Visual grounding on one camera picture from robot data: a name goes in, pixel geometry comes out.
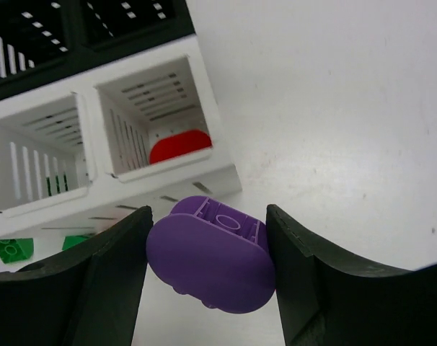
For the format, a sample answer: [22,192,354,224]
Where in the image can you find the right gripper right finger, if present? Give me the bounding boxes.
[266,205,437,345]

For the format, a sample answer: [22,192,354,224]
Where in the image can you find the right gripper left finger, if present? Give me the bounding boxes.
[0,206,153,345]

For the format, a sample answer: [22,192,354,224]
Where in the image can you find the purple oval lego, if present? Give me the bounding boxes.
[146,195,275,314]

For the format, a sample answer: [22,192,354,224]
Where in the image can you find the red oval lego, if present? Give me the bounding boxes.
[149,129,212,164]

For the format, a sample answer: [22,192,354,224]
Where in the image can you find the small green slope lego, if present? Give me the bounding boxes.
[61,234,94,251]

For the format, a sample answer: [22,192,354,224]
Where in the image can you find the green lego by bin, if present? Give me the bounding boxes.
[0,238,34,264]

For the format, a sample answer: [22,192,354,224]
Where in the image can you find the white double bin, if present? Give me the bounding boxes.
[0,35,242,239]

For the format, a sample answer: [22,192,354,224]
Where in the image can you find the black double bin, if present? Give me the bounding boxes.
[0,0,195,101]

